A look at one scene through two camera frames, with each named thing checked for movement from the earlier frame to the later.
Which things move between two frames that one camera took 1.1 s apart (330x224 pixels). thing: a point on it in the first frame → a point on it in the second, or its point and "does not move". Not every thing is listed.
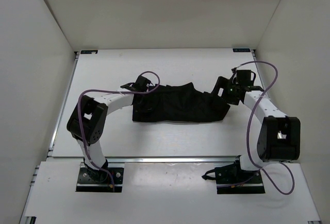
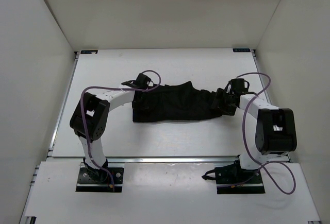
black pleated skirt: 181,103 does not move
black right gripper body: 229,91 → 225,104
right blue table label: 241,50 does not move
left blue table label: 88,51 does not move
